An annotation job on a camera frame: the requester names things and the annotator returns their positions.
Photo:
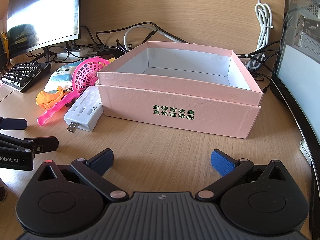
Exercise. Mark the pink plastic toy racket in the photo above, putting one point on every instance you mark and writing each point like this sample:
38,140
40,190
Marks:
87,72

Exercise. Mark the yellow figure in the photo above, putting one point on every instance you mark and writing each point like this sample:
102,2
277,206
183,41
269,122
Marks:
3,41

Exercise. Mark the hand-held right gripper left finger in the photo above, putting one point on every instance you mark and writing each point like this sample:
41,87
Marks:
102,161

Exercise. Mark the black keyboard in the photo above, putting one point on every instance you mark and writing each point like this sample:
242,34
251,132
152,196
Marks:
25,76

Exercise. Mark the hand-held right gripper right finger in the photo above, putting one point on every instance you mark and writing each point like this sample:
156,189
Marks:
222,163

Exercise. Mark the black computer monitor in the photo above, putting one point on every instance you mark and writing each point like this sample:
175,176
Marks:
37,12

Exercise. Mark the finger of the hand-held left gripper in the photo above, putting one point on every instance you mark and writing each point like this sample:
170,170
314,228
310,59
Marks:
13,124
47,143

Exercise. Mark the white usb adapter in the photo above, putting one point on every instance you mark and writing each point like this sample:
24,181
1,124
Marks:
85,107

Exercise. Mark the white power strip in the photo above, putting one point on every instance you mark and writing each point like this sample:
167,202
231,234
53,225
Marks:
75,53

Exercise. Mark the curved black monitor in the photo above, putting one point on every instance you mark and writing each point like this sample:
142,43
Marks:
297,80

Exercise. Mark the black power adapter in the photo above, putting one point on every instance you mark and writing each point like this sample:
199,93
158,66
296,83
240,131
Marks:
107,52

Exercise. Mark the computer case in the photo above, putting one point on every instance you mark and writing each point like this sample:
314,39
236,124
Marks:
305,12

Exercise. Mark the wooden desktop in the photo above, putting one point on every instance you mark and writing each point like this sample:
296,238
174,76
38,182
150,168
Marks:
150,142

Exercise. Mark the blue white tissue pack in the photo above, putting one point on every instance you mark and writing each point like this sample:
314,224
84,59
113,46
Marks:
58,78

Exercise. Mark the orange plastic toy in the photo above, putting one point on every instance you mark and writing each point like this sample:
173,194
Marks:
43,100

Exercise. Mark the pink cardboard box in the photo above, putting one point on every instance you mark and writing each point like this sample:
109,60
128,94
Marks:
175,100

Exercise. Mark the white flat object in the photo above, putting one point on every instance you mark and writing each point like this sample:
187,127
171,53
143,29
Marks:
305,152

